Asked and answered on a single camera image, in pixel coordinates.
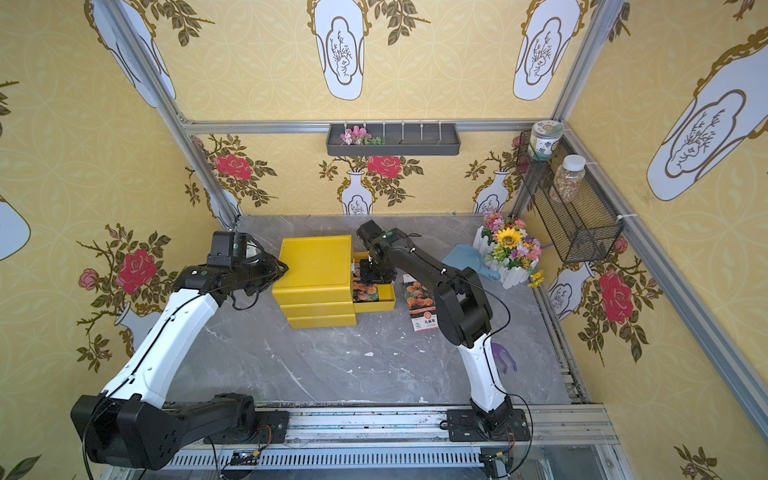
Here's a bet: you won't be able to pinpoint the yellow drawer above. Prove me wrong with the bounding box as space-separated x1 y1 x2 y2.
352 252 396 314

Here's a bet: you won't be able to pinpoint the orange marigold seed bag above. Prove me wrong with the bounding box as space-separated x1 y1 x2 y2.
403 274 438 332
352 277 380 303

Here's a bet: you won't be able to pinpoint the yellow plastic drawer cabinet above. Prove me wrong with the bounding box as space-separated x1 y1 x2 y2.
272 235 357 330

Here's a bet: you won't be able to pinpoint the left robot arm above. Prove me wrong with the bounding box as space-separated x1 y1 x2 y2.
70 253 289 470

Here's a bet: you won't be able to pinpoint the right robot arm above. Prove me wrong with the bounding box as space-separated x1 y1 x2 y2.
356 221 533 442

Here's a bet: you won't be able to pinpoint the light blue plastic dustpan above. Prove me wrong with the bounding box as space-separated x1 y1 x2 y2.
443 244 500 281

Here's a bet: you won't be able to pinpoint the artificial flower bouquet white fence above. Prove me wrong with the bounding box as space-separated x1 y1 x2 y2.
472 210 543 289

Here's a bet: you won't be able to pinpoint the small pink flowers on shelf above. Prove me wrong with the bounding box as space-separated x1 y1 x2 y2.
339 126 384 145

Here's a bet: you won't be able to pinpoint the clear jar white lid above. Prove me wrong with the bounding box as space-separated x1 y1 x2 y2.
549 154 586 203

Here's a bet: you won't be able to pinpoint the jar with patterned label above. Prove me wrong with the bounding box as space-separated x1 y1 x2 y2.
528 120 565 161

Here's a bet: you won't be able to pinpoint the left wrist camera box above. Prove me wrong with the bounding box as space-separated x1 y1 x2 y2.
206 231 247 268

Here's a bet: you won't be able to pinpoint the aluminium corner frame post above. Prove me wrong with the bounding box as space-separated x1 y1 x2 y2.
84 1 241 230

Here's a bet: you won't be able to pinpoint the grey wall shelf tray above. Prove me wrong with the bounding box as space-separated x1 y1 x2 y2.
326 121 462 157

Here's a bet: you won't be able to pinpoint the black wire mesh basket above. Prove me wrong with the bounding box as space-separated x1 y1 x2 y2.
509 131 624 264

